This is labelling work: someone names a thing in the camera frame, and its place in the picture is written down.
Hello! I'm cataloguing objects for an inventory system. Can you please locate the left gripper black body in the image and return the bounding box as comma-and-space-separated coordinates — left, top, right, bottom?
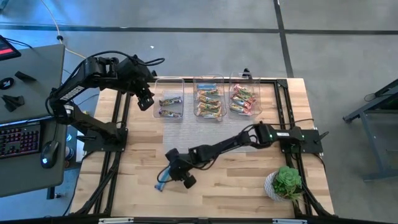
133, 85, 155, 112

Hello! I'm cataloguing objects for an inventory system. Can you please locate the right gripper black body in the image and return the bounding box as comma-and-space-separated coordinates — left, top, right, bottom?
165, 148, 197, 190

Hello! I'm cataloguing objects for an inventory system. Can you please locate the purple Quaker Chewy granola bar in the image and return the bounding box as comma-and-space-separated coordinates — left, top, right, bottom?
158, 108, 183, 118
159, 96, 183, 107

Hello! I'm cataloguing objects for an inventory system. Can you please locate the blue granola bar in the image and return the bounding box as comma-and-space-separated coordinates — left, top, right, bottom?
154, 166, 174, 192

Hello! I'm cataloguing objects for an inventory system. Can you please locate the green orange granola bar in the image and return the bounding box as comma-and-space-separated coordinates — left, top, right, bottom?
196, 108, 222, 119
196, 94, 222, 106
197, 101, 223, 113

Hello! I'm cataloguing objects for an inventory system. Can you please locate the clear plastic bin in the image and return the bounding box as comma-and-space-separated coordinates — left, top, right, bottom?
228, 71, 263, 119
152, 77, 185, 119
192, 74, 227, 122

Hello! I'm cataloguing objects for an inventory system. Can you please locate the grey woven placemat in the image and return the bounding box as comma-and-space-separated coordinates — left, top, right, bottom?
162, 90, 259, 153

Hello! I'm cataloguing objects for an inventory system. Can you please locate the white patterned plant pot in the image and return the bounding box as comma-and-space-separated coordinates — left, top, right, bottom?
263, 170, 282, 202

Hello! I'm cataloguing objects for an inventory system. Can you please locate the green succulent plant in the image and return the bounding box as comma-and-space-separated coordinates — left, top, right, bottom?
272, 166, 304, 200

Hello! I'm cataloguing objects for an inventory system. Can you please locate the black computer mouse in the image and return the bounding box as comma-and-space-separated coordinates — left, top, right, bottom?
40, 140, 60, 169

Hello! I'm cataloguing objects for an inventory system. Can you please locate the grey side desk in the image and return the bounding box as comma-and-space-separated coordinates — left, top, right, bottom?
0, 43, 68, 198

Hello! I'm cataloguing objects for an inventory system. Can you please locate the black flat strip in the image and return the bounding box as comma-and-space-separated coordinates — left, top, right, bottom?
14, 70, 37, 84

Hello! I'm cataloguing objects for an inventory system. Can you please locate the black angular plastic piece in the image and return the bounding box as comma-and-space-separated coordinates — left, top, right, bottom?
1, 95, 25, 113

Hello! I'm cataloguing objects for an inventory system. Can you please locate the black computer keyboard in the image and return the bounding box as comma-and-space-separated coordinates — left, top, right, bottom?
0, 121, 42, 159

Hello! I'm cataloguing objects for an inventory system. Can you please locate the black round disc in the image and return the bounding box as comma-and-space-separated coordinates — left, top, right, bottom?
0, 77, 15, 90

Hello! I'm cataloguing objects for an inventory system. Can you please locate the dark tablet screen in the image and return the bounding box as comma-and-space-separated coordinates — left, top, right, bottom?
0, 34, 22, 62

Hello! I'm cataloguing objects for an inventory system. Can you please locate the dark metal cart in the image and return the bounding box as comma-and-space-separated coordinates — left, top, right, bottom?
343, 79, 398, 182

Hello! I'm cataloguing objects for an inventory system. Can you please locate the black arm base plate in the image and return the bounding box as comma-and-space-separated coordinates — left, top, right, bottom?
279, 129, 330, 154
83, 129, 129, 153

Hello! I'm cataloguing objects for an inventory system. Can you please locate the black cable bundle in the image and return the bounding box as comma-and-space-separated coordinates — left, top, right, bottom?
73, 152, 121, 216
295, 183, 333, 217

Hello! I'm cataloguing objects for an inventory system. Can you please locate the white metal bracket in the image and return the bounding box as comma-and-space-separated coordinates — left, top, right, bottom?
98, 217, 134, 224
272, 218, 308, 224

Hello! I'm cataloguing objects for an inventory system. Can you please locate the yellow floor cable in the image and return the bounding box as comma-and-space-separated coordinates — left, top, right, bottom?
41, 0, 87, 59

